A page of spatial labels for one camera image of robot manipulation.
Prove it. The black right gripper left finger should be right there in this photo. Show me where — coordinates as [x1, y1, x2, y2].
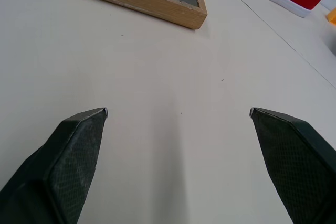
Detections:
[0, 107, 109, 224]

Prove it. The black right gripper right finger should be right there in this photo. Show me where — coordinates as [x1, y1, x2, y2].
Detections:
[249, 107, 336, 224]

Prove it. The yellow plastic object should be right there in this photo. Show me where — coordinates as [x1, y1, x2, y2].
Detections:
[326, 8, 336, 25]

